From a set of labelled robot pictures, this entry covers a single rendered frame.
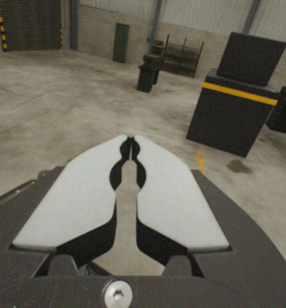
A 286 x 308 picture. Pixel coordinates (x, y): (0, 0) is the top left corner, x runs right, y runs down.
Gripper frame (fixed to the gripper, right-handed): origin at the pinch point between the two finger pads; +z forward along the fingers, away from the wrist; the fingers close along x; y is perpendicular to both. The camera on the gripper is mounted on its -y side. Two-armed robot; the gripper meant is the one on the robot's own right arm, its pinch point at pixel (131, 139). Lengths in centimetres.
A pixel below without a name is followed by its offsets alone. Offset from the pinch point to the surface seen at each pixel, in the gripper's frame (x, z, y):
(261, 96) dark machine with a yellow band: 205, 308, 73
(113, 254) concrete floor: -15, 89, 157
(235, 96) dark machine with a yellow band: 168, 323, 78
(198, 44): 344, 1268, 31
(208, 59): 416, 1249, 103
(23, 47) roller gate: -520, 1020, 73
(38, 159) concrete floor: -127, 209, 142
